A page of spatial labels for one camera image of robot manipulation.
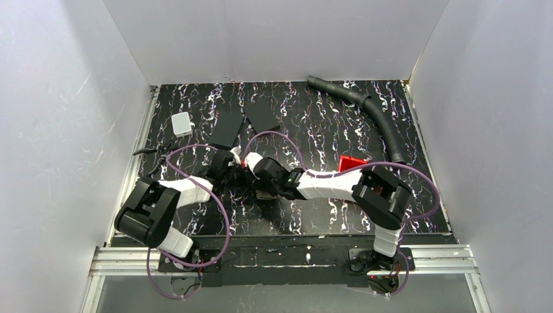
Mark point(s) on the white square box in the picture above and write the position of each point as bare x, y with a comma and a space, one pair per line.
181, 124

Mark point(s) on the black flat box left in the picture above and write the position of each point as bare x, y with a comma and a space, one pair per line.
226, 130

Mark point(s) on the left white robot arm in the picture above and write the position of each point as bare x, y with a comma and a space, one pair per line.
147, 214

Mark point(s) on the black flat box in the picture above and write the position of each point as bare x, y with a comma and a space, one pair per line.
226, 130
261, 117

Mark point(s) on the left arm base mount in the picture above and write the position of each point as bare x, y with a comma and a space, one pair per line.
195, 261

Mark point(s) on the black pliers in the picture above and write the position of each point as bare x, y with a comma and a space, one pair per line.
161, 151

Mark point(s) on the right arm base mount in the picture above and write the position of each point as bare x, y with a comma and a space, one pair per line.
386, 275

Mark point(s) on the grey leather card holder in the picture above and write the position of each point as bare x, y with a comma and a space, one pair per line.
263, 195

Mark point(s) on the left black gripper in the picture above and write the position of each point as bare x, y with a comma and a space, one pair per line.
233, 173

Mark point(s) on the red plastic bin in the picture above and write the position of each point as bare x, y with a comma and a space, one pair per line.
348, 162

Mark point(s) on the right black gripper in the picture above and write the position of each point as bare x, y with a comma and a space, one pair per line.
257, 184

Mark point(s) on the black flat box right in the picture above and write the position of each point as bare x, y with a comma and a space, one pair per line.
261, 117

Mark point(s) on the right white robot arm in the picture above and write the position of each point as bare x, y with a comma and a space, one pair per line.
382, 196

